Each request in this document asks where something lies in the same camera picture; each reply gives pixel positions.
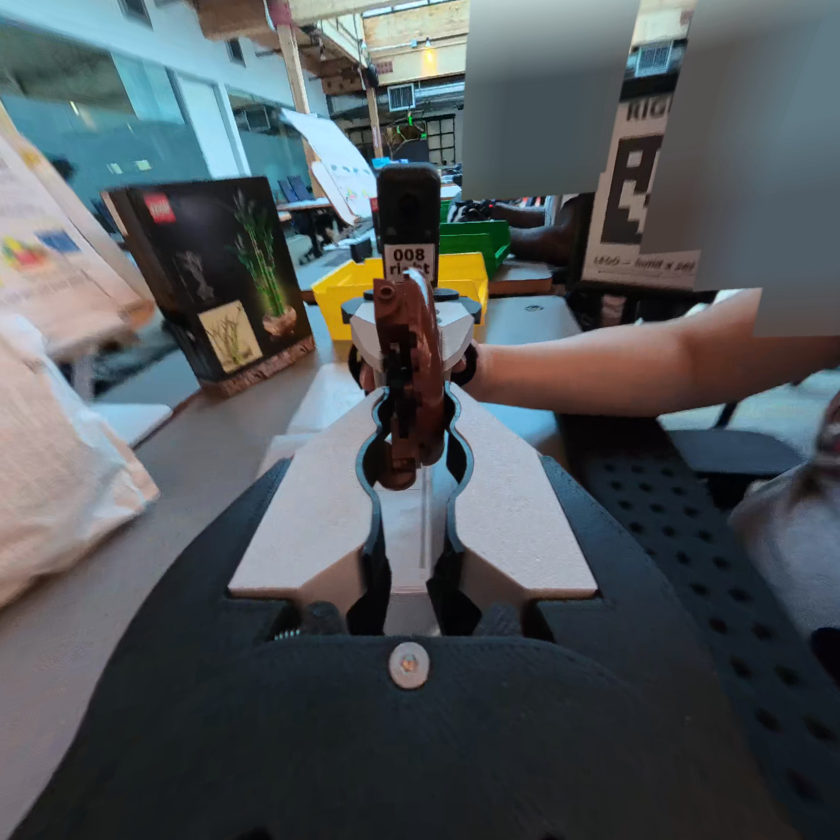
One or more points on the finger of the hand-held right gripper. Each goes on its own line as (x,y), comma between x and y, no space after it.
(366,334)
(454,334)

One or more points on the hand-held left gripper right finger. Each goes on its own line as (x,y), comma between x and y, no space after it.
(518,525)

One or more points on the brown brick bowl model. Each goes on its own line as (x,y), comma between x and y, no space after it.
(410,367)

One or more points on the white numbered paper bag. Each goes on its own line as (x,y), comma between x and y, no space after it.
(59,459)

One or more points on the black framed marker sign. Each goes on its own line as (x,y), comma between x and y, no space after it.
(623,197)

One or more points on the green plastic bin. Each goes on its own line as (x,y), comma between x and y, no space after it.
(476,243)

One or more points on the black toy set box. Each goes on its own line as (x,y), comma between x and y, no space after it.
(210,282)

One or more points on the person's right forearm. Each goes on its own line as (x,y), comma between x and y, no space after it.
(623,367)

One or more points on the white vent grille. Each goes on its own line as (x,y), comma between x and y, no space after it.
(401,97)

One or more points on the white flip chart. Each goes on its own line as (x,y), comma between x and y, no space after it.
(334,164)

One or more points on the printed instruction poster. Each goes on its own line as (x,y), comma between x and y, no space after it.
(59,275)

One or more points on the grey desk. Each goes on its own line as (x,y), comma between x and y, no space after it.
(216,426)

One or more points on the person's grey sweatshirt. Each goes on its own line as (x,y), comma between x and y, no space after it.
(787,538)

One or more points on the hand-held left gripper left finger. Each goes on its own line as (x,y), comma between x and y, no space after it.
(308,525)

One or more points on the black perforated chair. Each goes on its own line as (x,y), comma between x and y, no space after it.
(689,558)

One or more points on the open instruction booklet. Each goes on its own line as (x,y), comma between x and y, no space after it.
(328,407)

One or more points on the yellow plastic bin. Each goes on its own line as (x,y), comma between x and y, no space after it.
(341,295)

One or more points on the person's right hand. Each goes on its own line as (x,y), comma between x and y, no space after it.
(484,374)

